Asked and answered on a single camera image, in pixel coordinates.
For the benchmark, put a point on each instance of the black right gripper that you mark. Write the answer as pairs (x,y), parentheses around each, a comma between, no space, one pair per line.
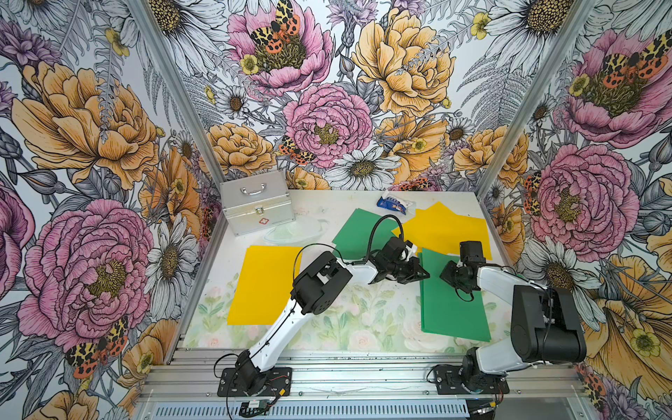
(446,276)

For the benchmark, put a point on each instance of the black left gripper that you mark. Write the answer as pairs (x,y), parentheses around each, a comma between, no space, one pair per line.
(413,275)

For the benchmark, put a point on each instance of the large green paper sheet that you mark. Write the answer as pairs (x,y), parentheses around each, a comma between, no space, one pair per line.
(447,311)

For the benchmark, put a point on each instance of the yellow paper sheet top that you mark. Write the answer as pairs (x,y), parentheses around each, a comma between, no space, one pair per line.
(440,230)

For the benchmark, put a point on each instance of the yellow paper sheet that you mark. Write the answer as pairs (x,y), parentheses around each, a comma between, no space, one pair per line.
(440,230)
(264,286)

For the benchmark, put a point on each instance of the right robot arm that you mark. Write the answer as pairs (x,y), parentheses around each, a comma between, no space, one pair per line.
(545,328)

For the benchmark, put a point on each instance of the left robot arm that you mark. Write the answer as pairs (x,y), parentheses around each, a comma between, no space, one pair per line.
(313,291)

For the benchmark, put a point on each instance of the blue white snack packet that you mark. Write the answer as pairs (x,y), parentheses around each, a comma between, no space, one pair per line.
(394,203)

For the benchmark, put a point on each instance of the clear plastic film piece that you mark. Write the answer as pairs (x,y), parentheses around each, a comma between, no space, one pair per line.
(301,231)

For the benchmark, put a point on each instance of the silver metal case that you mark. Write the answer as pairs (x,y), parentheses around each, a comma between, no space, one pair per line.
(256,202)

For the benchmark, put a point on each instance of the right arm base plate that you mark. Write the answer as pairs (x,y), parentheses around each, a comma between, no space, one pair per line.
(452,380)

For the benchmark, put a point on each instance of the aluminium rail frame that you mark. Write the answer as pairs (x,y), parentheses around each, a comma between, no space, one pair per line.
(192,375)

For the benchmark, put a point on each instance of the aluminium corner post right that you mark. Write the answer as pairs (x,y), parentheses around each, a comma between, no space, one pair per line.
(567,36)

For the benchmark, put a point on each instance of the aluminium corner post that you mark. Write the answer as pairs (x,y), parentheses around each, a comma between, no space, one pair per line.
(567,36)
(148,27)

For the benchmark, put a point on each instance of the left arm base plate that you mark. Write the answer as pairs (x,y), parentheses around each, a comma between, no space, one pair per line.
(275,382)

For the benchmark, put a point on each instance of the aluminium corner post left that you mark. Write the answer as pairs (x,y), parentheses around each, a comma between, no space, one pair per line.
(148,27)

